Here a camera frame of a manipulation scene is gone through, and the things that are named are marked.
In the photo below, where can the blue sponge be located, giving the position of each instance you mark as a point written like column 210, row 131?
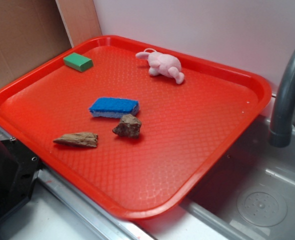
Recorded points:
column 110, row 107

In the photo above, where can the pink plush bunny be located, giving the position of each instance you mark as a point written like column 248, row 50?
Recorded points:
column 162, row 64

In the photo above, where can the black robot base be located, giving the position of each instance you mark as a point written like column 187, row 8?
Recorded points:
column 19, row 168

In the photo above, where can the red plastic tray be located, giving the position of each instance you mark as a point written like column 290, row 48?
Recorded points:
column 185, row 127

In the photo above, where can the brown rock chunk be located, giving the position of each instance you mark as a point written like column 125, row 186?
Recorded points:
column 129, row 126

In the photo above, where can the brown wood piece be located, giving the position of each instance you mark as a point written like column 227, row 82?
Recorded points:
column 79, row 139

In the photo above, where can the green rectangular block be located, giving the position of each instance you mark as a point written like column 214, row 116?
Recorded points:
column 78, row 62

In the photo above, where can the grey faucet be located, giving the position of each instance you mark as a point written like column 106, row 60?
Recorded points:
column 283, row 113

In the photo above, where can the grey toy sink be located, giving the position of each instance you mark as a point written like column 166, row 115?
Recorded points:
column 248, row 195

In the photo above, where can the brown cardboard panel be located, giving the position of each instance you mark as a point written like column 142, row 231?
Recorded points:
column 35, row 31

